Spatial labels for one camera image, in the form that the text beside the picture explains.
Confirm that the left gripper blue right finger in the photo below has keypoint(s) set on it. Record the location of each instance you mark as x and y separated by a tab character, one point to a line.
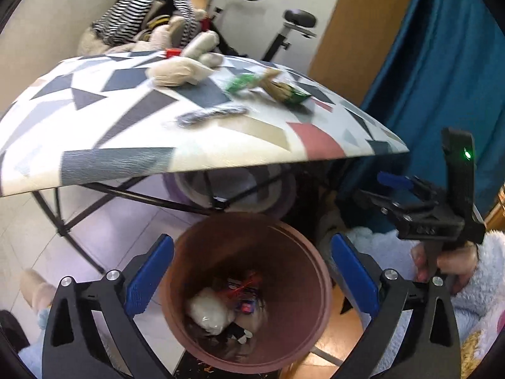
359	273

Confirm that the small red box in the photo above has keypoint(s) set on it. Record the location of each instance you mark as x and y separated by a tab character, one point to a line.
172	52

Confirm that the black sock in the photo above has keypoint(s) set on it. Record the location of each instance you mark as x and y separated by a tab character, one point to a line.
239	332

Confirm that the geometric patterned table cover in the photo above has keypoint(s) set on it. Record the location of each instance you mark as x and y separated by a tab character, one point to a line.
103	118

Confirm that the striped black white shirt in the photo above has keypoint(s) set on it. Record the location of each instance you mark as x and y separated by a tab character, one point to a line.
123	21

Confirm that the white tissue bag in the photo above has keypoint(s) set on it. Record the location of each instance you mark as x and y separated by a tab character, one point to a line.
209	311

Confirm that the person right hand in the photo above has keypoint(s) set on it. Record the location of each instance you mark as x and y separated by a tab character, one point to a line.
461	263

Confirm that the blue curtain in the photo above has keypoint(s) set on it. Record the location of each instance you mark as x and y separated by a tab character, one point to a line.
445	69

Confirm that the black folding table frame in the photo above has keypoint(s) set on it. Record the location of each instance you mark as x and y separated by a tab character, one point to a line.
105	239

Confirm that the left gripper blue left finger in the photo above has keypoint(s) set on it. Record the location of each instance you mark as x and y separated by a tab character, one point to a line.
143	274

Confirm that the purple round basin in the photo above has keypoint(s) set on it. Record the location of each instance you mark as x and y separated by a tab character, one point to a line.
264	189

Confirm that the beige armchair with clothes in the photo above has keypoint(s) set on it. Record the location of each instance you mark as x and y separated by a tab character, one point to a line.
158	32

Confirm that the red soda can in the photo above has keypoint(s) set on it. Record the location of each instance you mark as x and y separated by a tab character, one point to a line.
239	286

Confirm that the silver foil wrapper strip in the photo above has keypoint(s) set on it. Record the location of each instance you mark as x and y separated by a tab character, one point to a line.
221	111

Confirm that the green transparent snack bag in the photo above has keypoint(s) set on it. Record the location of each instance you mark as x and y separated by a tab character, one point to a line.
241	82

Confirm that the brown plastic trash bin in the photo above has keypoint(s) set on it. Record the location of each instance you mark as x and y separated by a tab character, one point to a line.
266	274

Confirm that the beige slipper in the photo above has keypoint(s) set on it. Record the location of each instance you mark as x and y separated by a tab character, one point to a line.
36	291

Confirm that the black exercise bike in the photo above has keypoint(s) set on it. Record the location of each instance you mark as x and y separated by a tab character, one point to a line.
257	28

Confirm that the green gold snack wrapper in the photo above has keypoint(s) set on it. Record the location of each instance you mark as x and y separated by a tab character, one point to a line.
282	92

